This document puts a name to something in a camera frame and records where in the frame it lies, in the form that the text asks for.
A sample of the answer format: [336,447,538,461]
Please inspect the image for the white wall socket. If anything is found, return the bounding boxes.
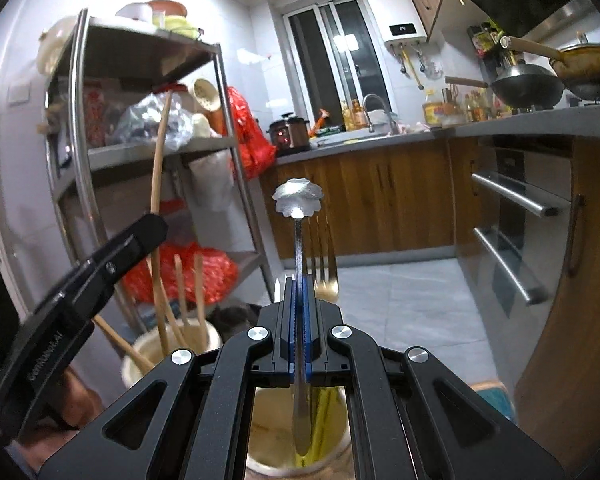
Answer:
[7,82,31,106]

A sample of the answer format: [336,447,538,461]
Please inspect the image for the white bowl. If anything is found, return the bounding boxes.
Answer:
[115,2,153,23]

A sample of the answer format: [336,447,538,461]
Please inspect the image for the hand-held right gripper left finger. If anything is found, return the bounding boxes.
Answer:
[37,277,298,480]

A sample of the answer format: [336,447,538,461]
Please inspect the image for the grey kitchen countertop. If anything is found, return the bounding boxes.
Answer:
[275,105,600,166]

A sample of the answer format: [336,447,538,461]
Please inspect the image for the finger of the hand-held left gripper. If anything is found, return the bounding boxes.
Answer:
[22,214,169,328]

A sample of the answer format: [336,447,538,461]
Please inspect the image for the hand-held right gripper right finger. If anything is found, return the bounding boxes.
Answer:
[300,277,566,480]

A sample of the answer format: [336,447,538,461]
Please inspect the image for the printed quilted cloth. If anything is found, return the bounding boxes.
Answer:
[472,381,515,421]

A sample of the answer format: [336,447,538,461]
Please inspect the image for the stainless steel oven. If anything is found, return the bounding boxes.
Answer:
[467,135,581,361]

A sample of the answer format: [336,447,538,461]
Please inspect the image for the kitchen window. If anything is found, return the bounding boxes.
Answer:
[282,0,396,121]

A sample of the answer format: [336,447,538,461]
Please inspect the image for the white water heater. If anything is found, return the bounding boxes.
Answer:
[364,0,428,45]

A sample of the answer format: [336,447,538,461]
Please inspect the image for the metal shelf rack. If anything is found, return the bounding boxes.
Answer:
[42,7,276,391]

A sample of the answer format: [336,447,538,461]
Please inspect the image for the gold fork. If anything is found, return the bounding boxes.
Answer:
[305,210,338,306]

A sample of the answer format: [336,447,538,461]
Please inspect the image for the wooden kitchen cabinets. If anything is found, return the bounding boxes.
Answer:
[260,135,600,461]

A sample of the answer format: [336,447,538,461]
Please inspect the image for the steel kitchen faucet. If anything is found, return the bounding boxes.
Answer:
[362,94,398,133]

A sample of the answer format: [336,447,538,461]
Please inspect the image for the clear plastic bag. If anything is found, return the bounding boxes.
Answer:
[112,92,196,151]

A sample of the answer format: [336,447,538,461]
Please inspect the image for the red plastic bag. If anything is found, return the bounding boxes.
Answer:
[125,242,241,306]
[225,86,277,181]

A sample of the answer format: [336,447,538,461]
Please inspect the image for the brown wok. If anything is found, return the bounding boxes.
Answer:
[500,35,600,101]

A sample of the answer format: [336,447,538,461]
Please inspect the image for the yellow oil bottle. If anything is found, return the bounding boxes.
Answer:
[422,89,446,127]

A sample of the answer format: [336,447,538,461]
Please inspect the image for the silver scalloped spoon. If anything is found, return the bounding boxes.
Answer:
[272,177,323,453]

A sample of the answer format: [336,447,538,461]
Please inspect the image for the dark wok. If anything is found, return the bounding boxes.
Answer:
[445,62,566,108]

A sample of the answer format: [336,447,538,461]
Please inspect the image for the person's left hand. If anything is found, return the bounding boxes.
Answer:
[62,367,106,433]

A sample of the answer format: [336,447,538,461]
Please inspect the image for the wooden chopstick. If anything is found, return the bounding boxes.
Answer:
[149,91,175,358]
[194,252,207,353]
[174,254,193,353]
[94,316,156,372]

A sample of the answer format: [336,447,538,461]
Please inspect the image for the white ceramic double utensil holder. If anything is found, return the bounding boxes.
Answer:
[121,317,353,480]

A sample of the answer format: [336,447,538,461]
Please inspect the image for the orange bowl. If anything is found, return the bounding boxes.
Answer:
[147,0,188,18]

